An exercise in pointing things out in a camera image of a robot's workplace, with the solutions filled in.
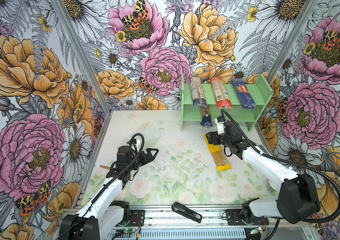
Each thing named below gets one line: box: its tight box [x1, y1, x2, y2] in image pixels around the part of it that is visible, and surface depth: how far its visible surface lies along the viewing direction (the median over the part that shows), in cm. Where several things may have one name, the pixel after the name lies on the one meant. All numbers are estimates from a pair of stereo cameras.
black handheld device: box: [171, 202, 203, 223], surface depth 74 cm
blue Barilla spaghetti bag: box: [230, 77, 256, 110], surface depth 89 cm
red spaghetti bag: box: [210, 77, 233, 109], surface depth 89 cm
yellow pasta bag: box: [203, 134, 232, 172], surface depth 93 cm
